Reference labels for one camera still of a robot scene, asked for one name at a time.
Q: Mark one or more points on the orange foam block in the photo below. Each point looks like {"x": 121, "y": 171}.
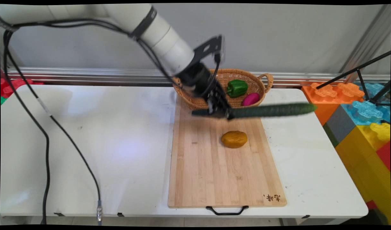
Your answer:
{"x": 326, "y": 92}

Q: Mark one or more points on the green foam block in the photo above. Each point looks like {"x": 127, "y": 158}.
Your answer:
{"x": 3, "y": 100}

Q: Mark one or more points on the blue foam block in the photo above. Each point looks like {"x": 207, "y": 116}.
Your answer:
{"x": 366, "y": 111}

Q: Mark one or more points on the red foam block beside yellow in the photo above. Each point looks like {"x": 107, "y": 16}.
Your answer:
{"x": 384, "y": 156}

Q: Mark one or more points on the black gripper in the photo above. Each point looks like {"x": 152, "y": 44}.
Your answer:
{"x": 197, "y": 80}

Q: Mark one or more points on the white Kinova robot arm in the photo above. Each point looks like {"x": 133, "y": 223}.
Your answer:
{"x": 157, "y": 33}

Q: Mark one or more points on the green bell pepper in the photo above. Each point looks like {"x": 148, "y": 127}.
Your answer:
{"x": 237, "y": 88}

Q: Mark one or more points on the dark green cucumber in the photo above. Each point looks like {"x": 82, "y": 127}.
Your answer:
{"x": 272, "y": 110}

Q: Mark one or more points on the brown potato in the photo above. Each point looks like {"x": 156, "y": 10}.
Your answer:
{"x": 234, "y": 139}

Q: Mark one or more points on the aluminium rail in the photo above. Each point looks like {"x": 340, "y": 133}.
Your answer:
{"x": 87, "y": 75}

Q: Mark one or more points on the red foam block behind rail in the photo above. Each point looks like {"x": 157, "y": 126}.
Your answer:
{"x": 10, "y": 87}

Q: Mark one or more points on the purple toy eggplant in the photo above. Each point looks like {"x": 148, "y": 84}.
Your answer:
{"x": 251, "y": 99}

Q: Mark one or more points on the black tripod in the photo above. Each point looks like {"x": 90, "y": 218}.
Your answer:
{"x": 361, "y": 67}

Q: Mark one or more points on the woven wicker basket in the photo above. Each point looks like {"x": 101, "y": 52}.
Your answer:
{"x": 246, "y": 78}

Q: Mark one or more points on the wooden cutting board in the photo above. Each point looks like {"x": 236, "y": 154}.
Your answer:
{"x": 214, "y": 179}

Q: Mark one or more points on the grey foam block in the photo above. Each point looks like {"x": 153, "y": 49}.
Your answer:
{"x": 341, "y": 124}

